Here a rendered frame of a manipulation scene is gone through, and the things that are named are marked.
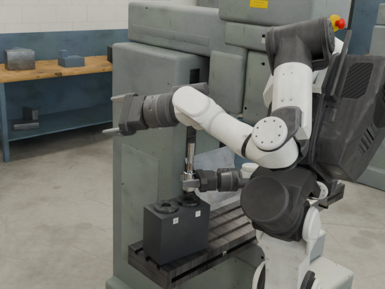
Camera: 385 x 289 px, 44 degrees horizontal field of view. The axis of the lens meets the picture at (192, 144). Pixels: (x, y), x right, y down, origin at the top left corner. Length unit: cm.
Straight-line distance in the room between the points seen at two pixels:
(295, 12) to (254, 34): 21
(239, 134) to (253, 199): 15
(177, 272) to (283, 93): 90
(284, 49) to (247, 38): 84
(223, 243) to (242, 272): 35
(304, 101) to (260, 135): 13
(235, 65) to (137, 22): 68
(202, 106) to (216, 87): 100
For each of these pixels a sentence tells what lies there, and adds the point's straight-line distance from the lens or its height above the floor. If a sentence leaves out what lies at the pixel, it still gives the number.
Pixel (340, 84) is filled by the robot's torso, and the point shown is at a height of 166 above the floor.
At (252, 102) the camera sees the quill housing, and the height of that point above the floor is 141.
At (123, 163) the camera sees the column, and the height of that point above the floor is 94.
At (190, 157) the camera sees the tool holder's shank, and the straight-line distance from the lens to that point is 172.
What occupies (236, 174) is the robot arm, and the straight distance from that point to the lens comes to 176.
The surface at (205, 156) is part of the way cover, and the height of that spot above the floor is 105.
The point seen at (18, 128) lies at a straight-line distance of 552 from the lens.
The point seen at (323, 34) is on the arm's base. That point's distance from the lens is 116.
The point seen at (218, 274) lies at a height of 56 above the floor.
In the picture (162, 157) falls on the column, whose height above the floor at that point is 107.
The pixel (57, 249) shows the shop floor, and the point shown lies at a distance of 366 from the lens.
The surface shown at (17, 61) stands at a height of 97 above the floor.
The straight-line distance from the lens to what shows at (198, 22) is 219.
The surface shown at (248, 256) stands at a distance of 217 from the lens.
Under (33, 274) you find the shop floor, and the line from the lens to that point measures 342.
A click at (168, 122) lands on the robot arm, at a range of 122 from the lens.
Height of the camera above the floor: 189
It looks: 19 degrees down
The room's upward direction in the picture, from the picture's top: 3 degrees clockwise
